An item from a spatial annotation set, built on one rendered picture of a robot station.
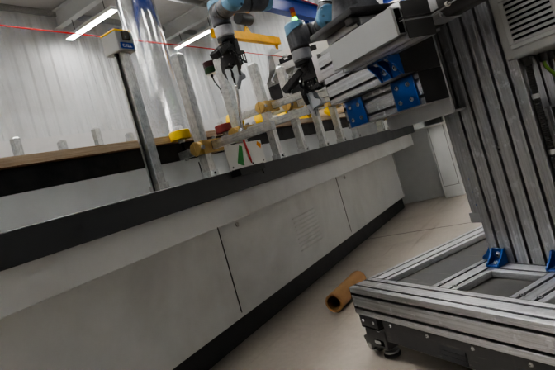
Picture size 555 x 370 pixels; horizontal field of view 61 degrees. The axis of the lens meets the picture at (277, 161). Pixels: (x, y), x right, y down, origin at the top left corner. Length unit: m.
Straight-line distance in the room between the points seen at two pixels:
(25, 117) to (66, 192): 8.29
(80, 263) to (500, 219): 1.14
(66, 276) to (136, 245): 0.23
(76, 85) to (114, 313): 9.25
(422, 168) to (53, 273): 3.60
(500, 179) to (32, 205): 1.31
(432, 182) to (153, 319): 3.18
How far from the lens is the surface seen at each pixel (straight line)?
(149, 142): 1.53
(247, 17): 7.31
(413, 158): 4.41
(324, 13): 1.68
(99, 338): 1.60
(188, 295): 1.84
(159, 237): 1.50
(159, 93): 6.11
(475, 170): 1.46
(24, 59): 10.33
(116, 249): 1.39
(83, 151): 1.60
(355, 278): 2.26
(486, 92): 1.38
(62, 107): 10.33
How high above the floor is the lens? 0.68
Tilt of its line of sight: level
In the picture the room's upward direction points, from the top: 16 degrees counter-clockwise
